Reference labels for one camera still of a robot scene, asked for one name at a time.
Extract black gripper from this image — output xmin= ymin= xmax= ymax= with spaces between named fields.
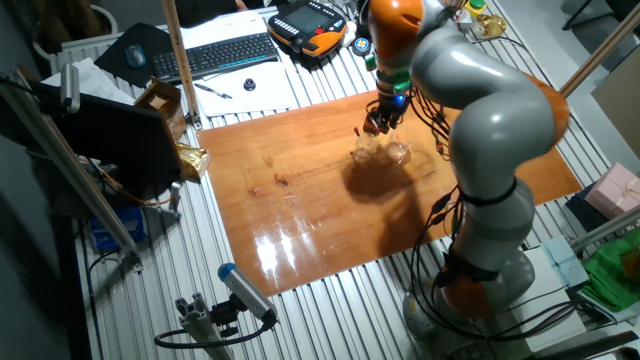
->
xmin=374 ymin=92 xmax=409 ymax=136

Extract brown glass bottle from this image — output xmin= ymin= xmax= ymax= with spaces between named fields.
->
xmin=363 ymin=112 xmax=384 ymax=136

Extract tall clear glass beaker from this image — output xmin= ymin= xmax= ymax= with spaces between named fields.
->
xmin=381 ymin=129 xmax=415 ymax=167

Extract small clear glass beaker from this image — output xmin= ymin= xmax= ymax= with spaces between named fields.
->
xmin=351 ymin=132 xmax=381 ymax=168

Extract white egg shaped object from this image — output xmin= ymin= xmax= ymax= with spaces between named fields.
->
xmin=339 ymin=19 xmax=358 ymax=49

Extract black filament spool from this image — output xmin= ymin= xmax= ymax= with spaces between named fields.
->
xmin=355 ymin=0 xmax=374 ymax=26

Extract white printed paper sheet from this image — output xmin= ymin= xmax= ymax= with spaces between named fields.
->
xmin=192 ymin=60 xmax=301 ymax=119

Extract wooden board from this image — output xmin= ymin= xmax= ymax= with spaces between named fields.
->
xmin=197 ymin=89 xmax=584 ymax=297

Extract black orange teach pendant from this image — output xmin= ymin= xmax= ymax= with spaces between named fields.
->
xmin=266 ymin=0 xmax=349 ymax=58

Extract gold crumpled wrapper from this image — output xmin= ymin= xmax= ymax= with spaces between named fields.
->
xmin=472 ymin=13 xmax=509 ymax=40

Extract yellow box green button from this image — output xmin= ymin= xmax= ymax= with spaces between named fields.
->
xmin=463 ymin=0 xmax=488 ymax=19

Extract black pen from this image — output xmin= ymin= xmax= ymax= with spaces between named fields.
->
xmin=193 ymin=82 xmax=234 ymax=100

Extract black keyboard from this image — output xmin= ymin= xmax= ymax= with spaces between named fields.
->
xmin=149 ymin=32 xmax=281 ymax=85

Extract white paper stack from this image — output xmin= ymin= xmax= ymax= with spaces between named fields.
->
xmin=41 ymin=57 xmax=137 ymax=107
xmin=178 ymin=8 xmax=275 ymax=50

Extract gold foil bag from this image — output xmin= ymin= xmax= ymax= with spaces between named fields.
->
xmin=174 ymin=142 xmax=212 ymax=184

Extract person dark torso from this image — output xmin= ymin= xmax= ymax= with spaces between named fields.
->
xmin=174 ymin=0 xmax=251 ymax=29

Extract dark blue box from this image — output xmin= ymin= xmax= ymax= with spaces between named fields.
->
xmin=564 ymin=182 xmax=610 ymax=232

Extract light blue box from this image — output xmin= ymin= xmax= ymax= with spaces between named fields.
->
xmin=542 ymin=235 xmax=590 ymax=289

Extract brown cardboard box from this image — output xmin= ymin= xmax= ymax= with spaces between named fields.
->
xmin=132 ymin=77 xmax=188 ymax=142

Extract beige flat panel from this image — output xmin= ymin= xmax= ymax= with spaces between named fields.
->
xmin=591 ymin=58 xmax=640 ymax=162

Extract pink gift box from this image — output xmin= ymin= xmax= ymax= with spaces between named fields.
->
xmin=583 ymin=162 xmax=640 ymax=221

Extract aluminium horizontal profile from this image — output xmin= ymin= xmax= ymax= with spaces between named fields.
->
xmin=569 ymin=205 xmax=640 ymax=254

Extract black office chair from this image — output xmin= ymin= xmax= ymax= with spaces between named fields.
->
xmin=562 ymin=0 xmax=640 ymax=32

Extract black mouse pad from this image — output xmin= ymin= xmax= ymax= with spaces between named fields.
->
xmin=93 ymin=22 xmax=174 ymax=89

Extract grey blue computer mouse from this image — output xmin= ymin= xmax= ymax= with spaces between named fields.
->
xmin=123 ymin=43 xmax=148 ymax=70

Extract green cloth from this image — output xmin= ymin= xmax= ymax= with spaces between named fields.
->
xmin=581 ymin=238 xmax=640 ymax=314

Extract black monitor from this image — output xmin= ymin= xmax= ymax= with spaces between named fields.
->
xmin=27 ymin=79 xmax=187 ymax=201

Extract blue package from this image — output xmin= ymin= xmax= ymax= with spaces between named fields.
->
xmin=89 ymin=205 xmax=149 ymax=254

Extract white round bin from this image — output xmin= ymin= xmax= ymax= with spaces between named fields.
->
xmin=32 ymin=3 xmax=120 ymax=61

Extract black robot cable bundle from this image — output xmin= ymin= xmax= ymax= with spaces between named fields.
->
xmin=407 ymin=87 xmax=581 ymax=344

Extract tan upright frame post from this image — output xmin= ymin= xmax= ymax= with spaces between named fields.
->
xmin=160 ymin=0 xmax=203 ymax=131

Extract grey camera blue end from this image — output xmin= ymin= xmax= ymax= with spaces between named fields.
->
xmin=217 ymin=262 xmax=279 ymax=325

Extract tan slanted frame post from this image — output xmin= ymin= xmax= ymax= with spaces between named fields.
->
xmin=558 ymin=2 xmax=640 ymax=99

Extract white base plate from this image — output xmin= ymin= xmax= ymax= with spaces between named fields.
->
xmin=492 ymin=247 xmax=587 ymax=354

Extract orange cable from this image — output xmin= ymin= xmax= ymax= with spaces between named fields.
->
xmin=97 ymin=159 xmax=174 ymax=208

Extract aluminium camera mount profile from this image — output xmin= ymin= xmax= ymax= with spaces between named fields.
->
xmin=174 ymin=292 xmax=236 ymax=360

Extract black camera cable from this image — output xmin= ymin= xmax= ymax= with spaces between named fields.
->
xmin=153 ymin=312 xmax=279 ymax=350

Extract grey cylindrical camera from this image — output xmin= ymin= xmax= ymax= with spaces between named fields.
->
xmin=59 ymin=62 xmax=82 ymax=114

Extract aluminium diagonal frame profile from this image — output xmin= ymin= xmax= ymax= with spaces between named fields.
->
xmin=0 ymin=67 xmax=145 ymax=274

